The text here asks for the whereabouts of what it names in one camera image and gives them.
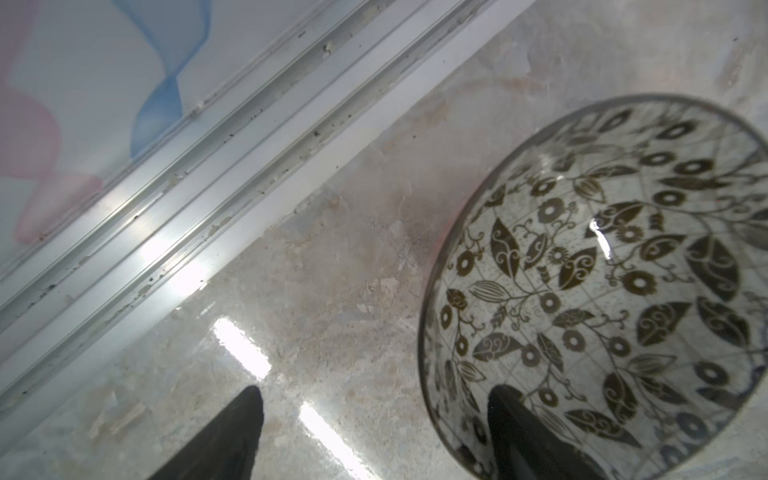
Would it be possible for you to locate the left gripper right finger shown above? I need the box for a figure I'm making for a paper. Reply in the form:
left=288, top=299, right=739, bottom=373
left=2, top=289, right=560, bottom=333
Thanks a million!
left=487, top=384, right=602, bottom=479

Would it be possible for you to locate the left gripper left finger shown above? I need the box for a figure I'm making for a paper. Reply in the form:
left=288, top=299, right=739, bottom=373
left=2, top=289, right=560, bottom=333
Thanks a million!
left=151, top=385, right=264, bottom=479

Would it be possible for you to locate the black floral pink bowl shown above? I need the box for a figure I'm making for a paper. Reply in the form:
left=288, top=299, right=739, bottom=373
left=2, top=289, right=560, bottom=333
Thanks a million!
left=418, top=94, right=767, bottom=479

